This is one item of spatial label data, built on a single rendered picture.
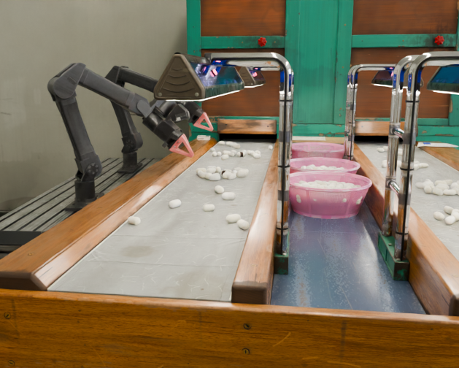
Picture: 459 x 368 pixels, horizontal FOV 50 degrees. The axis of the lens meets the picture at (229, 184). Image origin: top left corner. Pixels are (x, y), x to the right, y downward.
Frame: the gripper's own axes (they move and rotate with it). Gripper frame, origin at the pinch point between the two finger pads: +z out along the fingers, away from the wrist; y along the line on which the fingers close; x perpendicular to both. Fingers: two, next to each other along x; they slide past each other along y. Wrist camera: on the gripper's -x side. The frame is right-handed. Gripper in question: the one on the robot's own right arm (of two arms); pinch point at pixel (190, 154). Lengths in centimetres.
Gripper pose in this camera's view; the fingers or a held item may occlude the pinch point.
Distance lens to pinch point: 167.9
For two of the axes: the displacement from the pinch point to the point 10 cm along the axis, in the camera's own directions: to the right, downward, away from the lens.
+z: 7.5, 6.6, 0.4
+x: -6.4, 7.2, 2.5
